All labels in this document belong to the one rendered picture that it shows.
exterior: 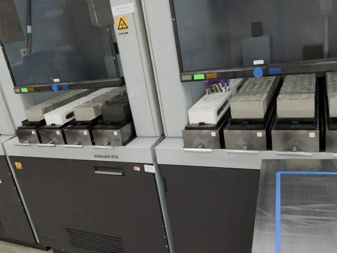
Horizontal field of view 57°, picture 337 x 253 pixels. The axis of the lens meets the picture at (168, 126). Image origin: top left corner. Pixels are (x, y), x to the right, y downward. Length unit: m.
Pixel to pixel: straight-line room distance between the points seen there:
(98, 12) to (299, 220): 0.47
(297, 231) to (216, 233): 0.74
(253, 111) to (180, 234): 0.60
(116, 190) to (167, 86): 0.52
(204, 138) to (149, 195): 0.38
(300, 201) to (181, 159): 0.59
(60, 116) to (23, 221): 0.75
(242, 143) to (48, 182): 0.99
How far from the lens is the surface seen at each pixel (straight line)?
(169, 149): 1.16
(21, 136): 1.63
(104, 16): 0.34
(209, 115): 1.09
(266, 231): 0.58
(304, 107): 1.07
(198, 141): 1.10
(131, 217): 1.44
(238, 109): 1.10
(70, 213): 1.67
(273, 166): 0.78
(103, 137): 1.29
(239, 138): 1.05
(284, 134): 1.03
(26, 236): 2.06
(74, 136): 1.39
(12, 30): 0.44
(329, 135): 1.02
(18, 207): 1.94
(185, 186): 1.21
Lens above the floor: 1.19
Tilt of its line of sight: 19 degrees down
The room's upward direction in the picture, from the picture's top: 10 degrees counter-clockwise
